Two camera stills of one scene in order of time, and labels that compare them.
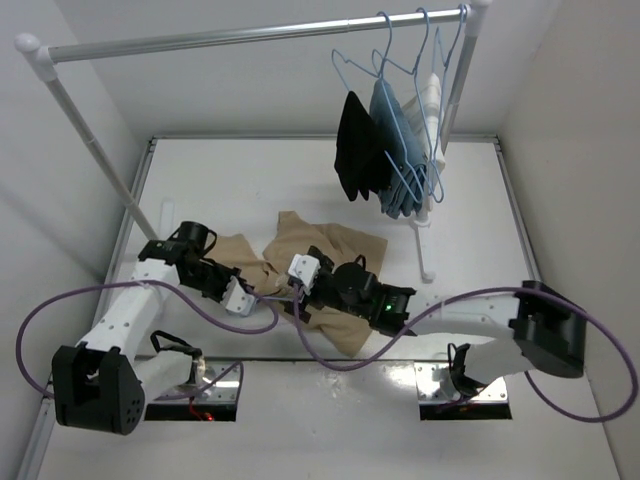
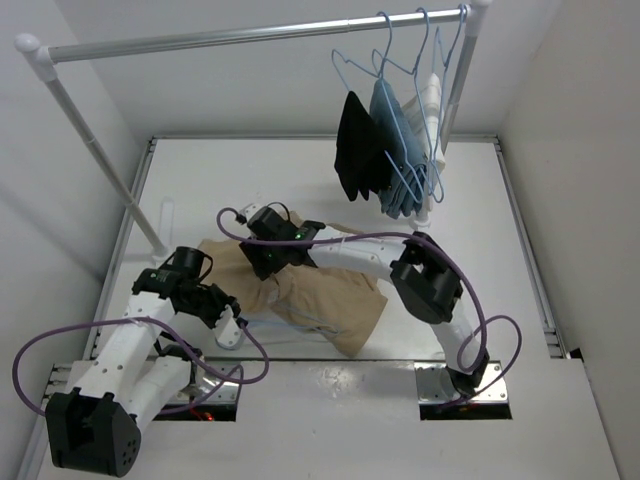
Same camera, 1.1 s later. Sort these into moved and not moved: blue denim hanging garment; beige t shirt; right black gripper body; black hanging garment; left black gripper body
Moved: right black gripper body; left black gripper body
Not moved: black hanging garment; beige t shirt; blue denim hanging garment
